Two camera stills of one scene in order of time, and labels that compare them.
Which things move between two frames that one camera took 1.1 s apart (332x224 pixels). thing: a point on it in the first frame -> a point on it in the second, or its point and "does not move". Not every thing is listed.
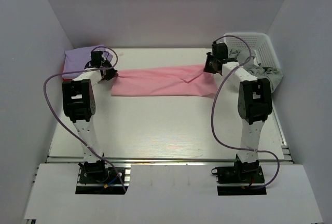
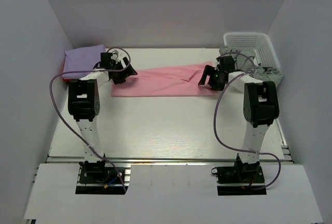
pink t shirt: [181, 81] does not move
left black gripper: [111, 74] -> [122, 69]
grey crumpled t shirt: [274, 74] does not move
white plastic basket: [260, 42] does not move
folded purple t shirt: [76, 59] does not move
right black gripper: [210, 66] -> [212, 74]
